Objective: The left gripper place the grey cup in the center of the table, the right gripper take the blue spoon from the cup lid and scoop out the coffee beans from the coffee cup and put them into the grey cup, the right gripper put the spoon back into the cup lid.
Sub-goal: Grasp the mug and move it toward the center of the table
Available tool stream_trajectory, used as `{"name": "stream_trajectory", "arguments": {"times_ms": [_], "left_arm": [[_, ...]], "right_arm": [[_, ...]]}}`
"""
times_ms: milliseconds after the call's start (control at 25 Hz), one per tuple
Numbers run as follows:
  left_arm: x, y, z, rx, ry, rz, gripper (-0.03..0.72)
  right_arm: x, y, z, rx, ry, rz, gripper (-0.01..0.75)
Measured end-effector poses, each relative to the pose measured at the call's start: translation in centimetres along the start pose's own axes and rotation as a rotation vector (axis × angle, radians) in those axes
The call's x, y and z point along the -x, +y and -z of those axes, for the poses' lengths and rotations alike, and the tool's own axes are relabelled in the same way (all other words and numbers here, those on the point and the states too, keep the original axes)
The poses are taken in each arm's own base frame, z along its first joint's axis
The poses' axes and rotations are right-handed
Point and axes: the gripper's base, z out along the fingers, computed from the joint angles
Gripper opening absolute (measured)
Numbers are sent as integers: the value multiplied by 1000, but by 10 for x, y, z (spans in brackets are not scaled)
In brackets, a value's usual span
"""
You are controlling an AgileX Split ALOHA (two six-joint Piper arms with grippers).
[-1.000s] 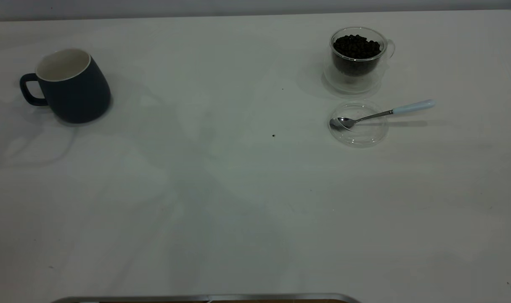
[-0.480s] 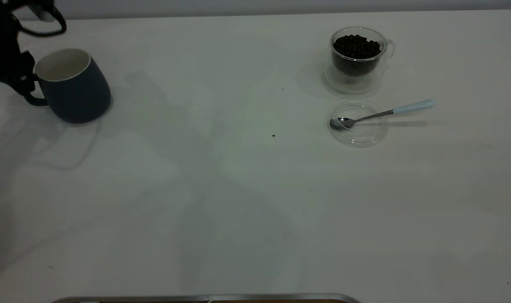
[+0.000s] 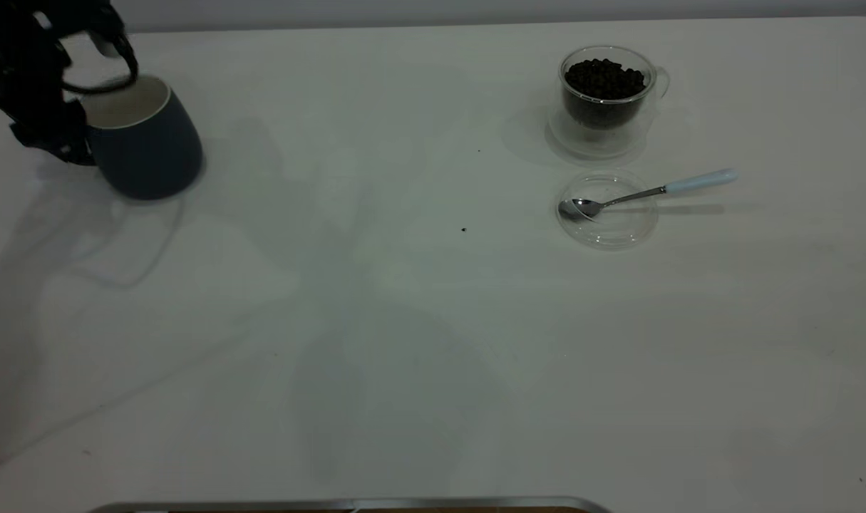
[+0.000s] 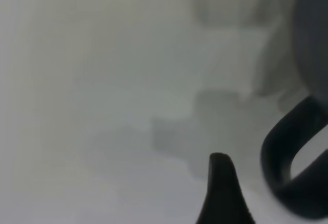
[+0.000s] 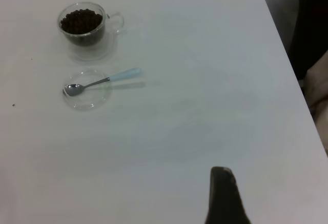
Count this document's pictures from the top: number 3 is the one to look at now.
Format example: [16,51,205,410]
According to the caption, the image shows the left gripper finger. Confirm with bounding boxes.
[63,98,91,136]
[11,127,96,166]

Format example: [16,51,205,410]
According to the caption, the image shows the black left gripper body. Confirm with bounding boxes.
[0,0,123,143]

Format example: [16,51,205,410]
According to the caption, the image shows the dark blue-grey ceramic mug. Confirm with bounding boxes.
[80,75,205,202]

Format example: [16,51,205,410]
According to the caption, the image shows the metal spoon light blue handle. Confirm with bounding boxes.
[558,168,739,222]

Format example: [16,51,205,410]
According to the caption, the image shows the pile of coffee beans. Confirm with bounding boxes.
[564,58,647,129]

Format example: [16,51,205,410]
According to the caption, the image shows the clear round glass lid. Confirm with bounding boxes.
[555,171,659,251]

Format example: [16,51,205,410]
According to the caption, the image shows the black left camera cable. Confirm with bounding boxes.
[62,32,140,95]

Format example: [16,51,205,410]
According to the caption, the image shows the clear glass cup with handle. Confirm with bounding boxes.
[547,46,671,162]

